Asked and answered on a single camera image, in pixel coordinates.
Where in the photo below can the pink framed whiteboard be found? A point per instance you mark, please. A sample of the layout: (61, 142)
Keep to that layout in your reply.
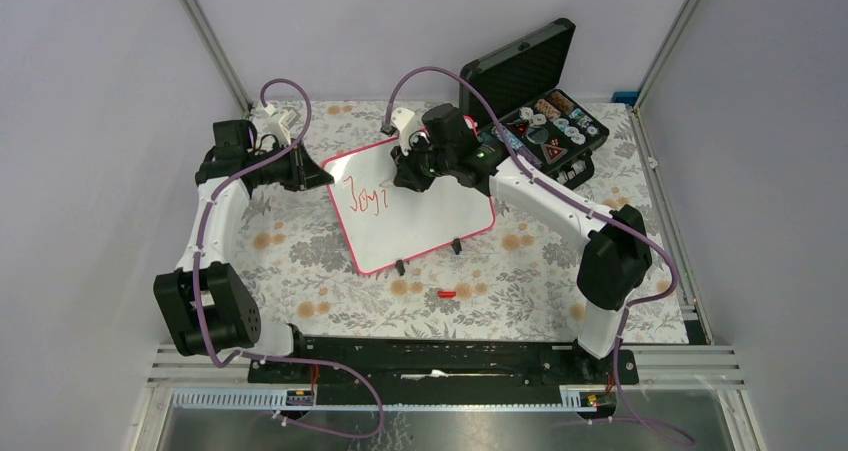
(383, 224)

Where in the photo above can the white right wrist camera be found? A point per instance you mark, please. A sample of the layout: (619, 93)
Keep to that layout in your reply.
(403, 123)

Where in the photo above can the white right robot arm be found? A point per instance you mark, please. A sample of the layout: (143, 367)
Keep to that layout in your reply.
(613, 258)

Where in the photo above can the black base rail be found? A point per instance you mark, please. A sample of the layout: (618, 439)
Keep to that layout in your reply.
(443, 371)

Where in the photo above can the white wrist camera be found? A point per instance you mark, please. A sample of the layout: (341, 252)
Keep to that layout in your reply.
(279, 122)
(403, 123)

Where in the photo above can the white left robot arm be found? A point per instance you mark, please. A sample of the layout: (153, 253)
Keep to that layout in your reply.
(205, 305)

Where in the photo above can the white cable duct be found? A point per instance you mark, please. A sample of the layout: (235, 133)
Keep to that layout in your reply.
(297, 400)

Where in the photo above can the blue object behind frame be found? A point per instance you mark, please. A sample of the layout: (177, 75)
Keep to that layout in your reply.
(628, 98)

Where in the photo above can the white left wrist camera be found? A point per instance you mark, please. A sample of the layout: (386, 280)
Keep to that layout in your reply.
(279, 122)

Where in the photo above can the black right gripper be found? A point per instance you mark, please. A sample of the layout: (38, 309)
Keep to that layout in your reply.
(407, 175)

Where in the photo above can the black poker chip case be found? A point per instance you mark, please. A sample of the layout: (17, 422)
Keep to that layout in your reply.
(554, 133)

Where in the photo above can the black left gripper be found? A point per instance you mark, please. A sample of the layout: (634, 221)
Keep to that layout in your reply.
(305, 173)

